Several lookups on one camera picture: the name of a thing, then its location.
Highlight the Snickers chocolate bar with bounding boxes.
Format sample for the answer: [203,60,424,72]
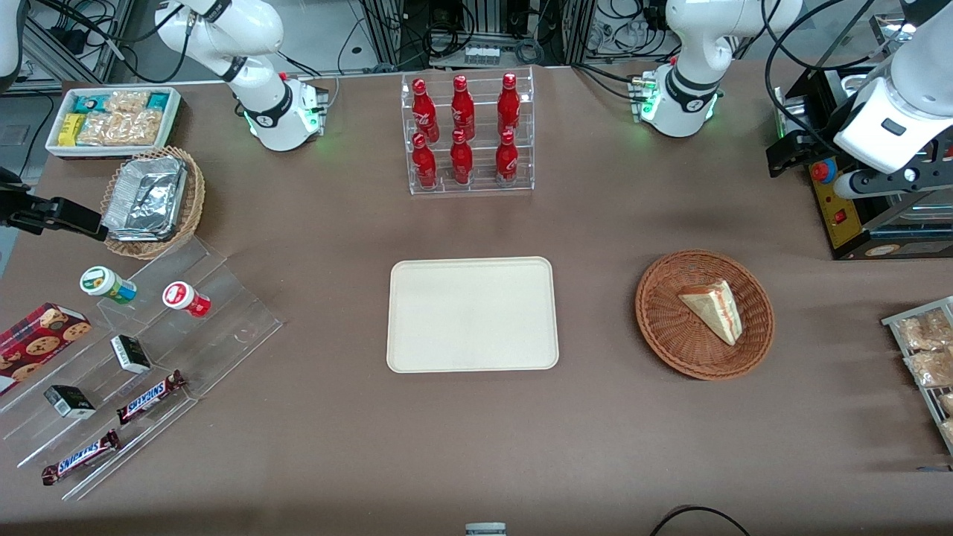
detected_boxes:
[116,370,186,426]
[41,430,122,487]

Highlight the round brown wicker basket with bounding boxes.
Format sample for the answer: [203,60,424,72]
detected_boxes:
[635,249,776,381]

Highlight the red soda bottle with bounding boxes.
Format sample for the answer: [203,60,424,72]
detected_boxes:
[495,130,520,186]
[412,133,439,189]
[497,72,521,138]
[451,74,477,141]
[450,130,474,186]
[412,78,439,142]

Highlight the clear cracker bag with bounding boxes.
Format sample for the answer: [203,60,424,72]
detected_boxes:
[104,91,150,115]
[119,109,164,147]
[77,112,124,147]

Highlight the green lid snack cup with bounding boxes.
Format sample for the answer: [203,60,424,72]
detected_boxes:
[80,266,138,305]

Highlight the white wire rack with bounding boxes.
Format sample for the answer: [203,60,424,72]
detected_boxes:
[882,296,953,456]

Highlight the clear acrylic bottle rack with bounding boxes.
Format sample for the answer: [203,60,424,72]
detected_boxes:
[401,66,535,197]

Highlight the clear acrylic stepped display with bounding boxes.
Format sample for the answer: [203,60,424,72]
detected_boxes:
[0,237,284,502]

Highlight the black hot food warmer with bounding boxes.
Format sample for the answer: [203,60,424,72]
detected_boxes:
[773,66,953,261]

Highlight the red lid snack cup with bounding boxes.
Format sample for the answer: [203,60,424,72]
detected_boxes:
[162,281,211,319]

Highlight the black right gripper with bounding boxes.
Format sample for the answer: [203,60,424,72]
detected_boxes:
[0,167,107,241]

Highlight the small black box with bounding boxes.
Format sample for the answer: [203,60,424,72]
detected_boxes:
[44,385,97,420]
[110,335,152,374]

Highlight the stacked aluminium foil containers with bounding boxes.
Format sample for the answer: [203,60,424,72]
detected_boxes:
[103,156,188,241]

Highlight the black cable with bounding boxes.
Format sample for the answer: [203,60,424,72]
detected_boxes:
[648,505,750,536]

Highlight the white rectangular snack bin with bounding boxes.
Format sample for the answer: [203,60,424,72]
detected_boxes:
[45,86,182,159]

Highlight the cream plastic tray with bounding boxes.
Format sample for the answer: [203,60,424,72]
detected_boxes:
[386,257,560,374]

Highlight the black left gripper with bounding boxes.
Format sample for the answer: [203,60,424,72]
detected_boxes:
[766,97,846,178]

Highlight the triangle sandwich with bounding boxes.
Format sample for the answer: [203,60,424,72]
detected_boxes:
[678,280,744,347]

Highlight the light wicker basket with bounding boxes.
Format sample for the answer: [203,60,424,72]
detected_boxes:
[101,146,206,261]

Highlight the red cookie box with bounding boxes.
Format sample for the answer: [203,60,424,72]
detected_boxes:
[0,302,92,397]

